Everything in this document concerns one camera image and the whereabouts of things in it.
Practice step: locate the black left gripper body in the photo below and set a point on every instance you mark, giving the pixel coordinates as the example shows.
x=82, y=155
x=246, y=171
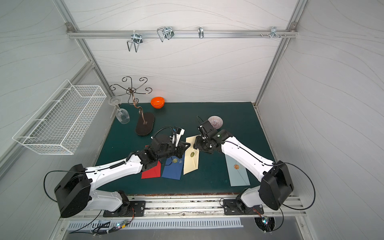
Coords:
x=179, y=146

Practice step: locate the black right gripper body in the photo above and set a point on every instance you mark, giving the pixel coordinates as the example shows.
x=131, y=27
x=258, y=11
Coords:
x=201, y=142

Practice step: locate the cream yellow envelope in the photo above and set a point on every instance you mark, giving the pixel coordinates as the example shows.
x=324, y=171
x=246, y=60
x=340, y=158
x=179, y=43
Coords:
x=191, y=162

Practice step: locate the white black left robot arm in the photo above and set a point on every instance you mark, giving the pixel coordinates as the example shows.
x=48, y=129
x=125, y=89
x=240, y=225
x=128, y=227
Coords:
x=79, y=189

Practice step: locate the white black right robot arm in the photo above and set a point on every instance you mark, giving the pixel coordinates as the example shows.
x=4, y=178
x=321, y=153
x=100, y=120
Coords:
x=275, y=180

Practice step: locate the blue envelope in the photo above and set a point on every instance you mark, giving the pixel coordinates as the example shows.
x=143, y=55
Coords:
x=173, y=168

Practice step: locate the red envelope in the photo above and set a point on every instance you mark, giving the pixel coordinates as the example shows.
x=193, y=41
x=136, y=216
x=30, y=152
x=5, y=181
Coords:
x=154, y=172

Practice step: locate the light teal envelope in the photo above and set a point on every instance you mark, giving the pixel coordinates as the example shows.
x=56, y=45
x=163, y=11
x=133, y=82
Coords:
x=237, y=173

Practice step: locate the pink striped glass bowl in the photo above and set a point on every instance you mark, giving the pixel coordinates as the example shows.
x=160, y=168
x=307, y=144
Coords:
x=216, y=121

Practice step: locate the copper wine glass stand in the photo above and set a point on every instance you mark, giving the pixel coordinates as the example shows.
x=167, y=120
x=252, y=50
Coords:
x=146, y=120

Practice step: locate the orange bowl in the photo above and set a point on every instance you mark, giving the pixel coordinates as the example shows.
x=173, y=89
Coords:
x=158, y=102

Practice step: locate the clear wine glass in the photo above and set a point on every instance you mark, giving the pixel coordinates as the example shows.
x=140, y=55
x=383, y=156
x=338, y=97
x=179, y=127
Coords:
x=122, y=115

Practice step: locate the small green circuit board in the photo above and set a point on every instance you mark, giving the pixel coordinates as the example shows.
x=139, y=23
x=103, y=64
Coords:
x=122, y=224

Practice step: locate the white vented strip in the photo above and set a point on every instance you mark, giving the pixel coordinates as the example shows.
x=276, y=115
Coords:
x=149, y=224

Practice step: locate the metal double hook left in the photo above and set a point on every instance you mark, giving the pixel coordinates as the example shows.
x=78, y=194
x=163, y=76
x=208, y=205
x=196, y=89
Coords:
x=135, y=42

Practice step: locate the metal double hook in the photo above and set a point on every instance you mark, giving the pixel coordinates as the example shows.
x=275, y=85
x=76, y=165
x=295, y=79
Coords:
x=135, y=42
x=165, y=33

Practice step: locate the small metal hook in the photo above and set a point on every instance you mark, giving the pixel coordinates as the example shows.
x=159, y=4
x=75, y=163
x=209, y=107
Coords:
x=201, y=32

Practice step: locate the metal double hook middle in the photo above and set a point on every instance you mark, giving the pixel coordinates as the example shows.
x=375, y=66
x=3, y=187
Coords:
x=165, y=33

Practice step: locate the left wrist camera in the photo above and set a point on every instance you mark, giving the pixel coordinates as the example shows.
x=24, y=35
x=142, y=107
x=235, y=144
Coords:
x=178, y=132

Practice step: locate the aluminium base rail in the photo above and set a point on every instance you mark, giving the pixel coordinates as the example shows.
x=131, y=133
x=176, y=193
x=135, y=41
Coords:
x=191, y=206

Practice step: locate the white wire basket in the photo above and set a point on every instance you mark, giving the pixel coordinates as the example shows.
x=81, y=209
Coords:
x=60, y=124

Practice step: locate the metal bracket hook right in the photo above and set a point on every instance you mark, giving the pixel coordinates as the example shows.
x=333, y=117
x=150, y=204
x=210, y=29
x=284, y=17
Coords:
x=274, y=33

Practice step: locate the aluminium overhead rail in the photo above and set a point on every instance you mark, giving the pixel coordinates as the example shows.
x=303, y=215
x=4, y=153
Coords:
x=179, y=34

